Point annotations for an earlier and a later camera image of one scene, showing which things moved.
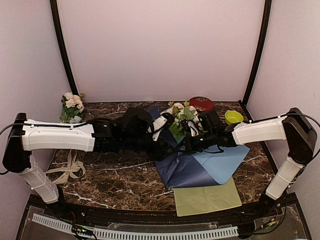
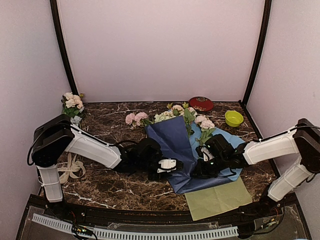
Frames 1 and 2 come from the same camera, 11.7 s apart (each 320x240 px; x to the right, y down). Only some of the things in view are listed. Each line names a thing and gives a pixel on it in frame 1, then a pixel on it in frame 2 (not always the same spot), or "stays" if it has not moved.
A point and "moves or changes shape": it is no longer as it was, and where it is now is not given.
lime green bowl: x=232 y=117 stays
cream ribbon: x=76 y=169 stays
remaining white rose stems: x=73 y=106 stays
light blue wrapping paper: x=211 y=166 moves or changes shape
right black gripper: x=189 y=145 → x=200 y=171
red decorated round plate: x=201 y=103 stays
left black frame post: x=62 y=43 stays
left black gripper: x=159 y=152 → x=156 y=177
